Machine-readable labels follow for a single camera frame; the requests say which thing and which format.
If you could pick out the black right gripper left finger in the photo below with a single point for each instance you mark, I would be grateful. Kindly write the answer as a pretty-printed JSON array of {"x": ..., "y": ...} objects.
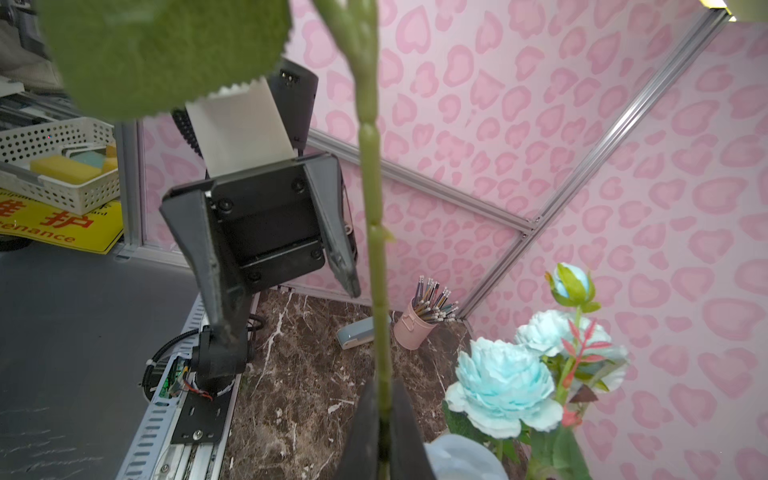
[{"x": 359, "y": 459}]

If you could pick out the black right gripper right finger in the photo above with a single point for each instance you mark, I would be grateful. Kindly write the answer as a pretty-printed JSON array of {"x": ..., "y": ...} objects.
[{"x": 408, "y": 457}]

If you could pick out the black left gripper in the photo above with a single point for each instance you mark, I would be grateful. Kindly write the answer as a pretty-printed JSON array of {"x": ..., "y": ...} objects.
[{"x": 259, "y": 228}]

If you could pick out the magenta rose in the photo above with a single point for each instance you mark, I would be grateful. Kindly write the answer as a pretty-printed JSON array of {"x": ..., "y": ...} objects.
[{"x": 124, "y": 60}]

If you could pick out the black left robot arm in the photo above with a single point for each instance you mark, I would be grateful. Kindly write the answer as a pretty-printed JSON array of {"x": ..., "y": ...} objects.
[{"x": 239, "y": 128}]

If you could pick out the white rose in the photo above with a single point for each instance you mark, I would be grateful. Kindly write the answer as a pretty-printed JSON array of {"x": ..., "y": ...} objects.
[{"x": 455, "y": 457}]

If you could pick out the grey rectangular eraser block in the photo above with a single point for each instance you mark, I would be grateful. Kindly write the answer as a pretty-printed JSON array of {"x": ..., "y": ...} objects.
[{"x": 357, "y": 333}]

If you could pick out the pink pen cup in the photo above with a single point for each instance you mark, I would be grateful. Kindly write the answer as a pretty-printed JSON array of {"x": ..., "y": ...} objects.
[{"x": 410, "y": 330}]

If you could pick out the yellow maintenance sign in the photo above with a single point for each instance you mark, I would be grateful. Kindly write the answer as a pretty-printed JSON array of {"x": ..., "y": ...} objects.
[{"x": 95, "y": 232}]

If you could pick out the tulip bunch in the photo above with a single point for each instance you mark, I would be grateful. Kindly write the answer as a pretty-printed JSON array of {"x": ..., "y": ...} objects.
[{"x": 573, "y": 288}]

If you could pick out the white plastic basket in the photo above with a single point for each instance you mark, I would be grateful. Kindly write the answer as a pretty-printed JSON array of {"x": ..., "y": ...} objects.
[{"x": 69, "y": 164}]

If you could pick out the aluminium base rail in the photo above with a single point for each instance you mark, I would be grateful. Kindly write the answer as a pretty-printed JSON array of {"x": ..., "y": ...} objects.
[{"x": 183, "y": 434}]

